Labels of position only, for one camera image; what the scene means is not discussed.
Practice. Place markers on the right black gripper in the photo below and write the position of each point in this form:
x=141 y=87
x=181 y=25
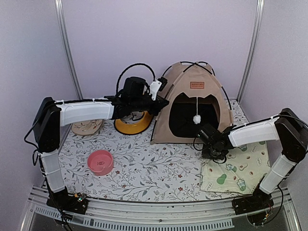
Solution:
x=205 y=154

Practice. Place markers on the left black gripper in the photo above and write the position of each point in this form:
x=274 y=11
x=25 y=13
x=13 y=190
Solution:
x=160 y=104

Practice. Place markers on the beige pet tent fabric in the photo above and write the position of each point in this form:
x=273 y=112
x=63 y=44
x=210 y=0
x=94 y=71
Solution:
x=190 y=103

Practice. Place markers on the black tent pole two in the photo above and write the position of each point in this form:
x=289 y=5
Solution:
x=202 y=64

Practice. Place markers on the black tent pole one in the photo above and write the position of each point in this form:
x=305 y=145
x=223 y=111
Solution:
x=192 y=72

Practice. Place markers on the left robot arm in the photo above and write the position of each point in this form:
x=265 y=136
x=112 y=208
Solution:
x=51 y=116

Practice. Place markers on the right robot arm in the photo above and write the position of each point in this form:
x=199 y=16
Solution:
x=286 y=136

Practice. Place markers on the avocado print pet mat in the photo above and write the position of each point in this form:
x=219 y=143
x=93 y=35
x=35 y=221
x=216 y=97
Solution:
x=241 y=172

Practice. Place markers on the pink pet bowl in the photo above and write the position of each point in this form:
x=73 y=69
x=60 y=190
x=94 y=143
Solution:
x=100 y=162

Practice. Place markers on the yellow double bowl holder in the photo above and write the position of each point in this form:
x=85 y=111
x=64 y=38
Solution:
x=135 y=128

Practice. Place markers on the white pompom toy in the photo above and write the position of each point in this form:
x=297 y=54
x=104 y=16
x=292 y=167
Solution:
x=197 y=117

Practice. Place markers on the beige leaf plate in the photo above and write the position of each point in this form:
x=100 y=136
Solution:
x=86 y=128

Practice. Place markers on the floral table cloth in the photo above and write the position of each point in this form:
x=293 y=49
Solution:
x=142 y=171

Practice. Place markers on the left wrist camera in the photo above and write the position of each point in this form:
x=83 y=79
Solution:
x=156 y=86

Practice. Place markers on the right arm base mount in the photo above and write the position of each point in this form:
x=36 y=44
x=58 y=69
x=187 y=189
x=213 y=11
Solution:
x=247 y=204

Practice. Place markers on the front aluminium rail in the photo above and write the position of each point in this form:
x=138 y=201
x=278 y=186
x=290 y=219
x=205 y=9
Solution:
x=114 y=215

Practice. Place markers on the left aluminium frame post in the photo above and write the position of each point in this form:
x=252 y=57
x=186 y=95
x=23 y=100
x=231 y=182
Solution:
x=65 y=39

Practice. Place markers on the aluminium frame post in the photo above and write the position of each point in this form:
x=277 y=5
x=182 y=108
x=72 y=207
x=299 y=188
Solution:
x=252 y=49
x=65 y=39

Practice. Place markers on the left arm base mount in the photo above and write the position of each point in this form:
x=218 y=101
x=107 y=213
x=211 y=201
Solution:
x=70 y=203

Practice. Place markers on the right aluminium frame post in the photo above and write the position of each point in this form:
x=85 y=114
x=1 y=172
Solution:
x=252 y=49

